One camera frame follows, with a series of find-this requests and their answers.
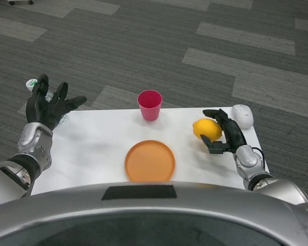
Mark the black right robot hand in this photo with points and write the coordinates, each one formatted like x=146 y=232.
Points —
x=234 y=134

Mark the orange round plate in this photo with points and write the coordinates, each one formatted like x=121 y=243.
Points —
x=150 y=161

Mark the clear bottle with white cap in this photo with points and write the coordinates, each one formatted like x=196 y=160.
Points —
x=30 y=83

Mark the white computer mouse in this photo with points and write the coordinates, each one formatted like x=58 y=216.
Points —
x=242 y=115

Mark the yellow lemon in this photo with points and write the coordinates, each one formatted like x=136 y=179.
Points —
x=208 y=128

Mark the silver robot chest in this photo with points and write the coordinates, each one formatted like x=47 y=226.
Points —
x=66 y=205

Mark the pink plastic cup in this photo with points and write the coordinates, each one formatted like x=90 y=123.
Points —
x=150 y=110

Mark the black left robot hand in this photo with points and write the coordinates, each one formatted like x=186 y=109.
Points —
x=41 y=110

